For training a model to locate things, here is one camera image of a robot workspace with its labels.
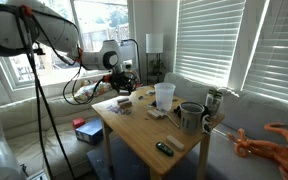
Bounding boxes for red box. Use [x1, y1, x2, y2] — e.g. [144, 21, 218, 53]
[72, 117, 86, 129]

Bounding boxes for grey measuring cup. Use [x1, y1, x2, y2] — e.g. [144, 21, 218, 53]
[180, 102, 205, 135]

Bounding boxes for blue box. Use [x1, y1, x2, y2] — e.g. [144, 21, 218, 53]
[75, 118, 103, 145]

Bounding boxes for wooden table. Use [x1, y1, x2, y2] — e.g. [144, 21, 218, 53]
[91, 85, 226, 180]

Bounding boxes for grey sofa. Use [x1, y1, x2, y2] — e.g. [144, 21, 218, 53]
[163, 72, 288, 180]

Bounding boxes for orange octopus plush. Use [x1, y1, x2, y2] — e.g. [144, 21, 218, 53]
[227, 122, 288, 180]

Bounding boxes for black remote control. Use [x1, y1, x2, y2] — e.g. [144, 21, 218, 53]
[156, 142, 174, 157]

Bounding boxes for clear plastic cup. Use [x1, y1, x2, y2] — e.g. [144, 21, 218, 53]
[154, 82, 176, 111]

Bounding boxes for lone wooden block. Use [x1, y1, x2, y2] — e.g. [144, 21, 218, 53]
[166, 135, 184, 151]

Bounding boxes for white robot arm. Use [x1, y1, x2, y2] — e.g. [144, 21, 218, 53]
[0, 0, 136, 180]

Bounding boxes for cream sofa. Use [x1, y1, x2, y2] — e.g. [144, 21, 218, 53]
[0, 90, 117, 180]

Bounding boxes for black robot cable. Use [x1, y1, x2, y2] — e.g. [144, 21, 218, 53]
[17, 6, 77, 180]

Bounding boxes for white floor lamp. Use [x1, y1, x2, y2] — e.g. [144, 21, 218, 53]
[146, 33, 163, 81]

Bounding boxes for pair of wooden blocks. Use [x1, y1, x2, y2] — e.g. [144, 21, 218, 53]
[147, 109, 164, 119]

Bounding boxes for floral pillow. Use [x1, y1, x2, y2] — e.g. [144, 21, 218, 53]
[74, 82, 112, 100]

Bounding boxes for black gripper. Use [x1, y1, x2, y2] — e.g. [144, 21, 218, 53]
[111, 72, 138, 95]

